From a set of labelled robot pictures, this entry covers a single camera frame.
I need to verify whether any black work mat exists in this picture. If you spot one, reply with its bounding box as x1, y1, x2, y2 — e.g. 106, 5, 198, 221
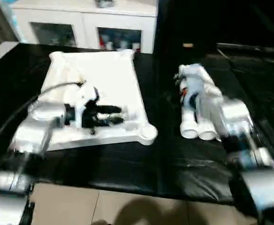
0, 42, 274, 207

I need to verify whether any white compartment tray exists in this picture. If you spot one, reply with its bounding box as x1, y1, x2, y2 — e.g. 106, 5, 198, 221
31, 49, 159, 150

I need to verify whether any long black bar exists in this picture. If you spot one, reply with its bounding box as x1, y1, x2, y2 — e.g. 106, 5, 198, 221
217, 43, 274, 54

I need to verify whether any white glass-door cabinet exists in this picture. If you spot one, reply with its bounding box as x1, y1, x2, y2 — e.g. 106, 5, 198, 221
8, 0, 157, 54

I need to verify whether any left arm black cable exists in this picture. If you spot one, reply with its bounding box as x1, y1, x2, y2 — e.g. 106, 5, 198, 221
0, 82, 86, 158

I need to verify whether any silver crumpled object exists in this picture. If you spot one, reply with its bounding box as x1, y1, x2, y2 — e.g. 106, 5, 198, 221
96, 0, 115, 8

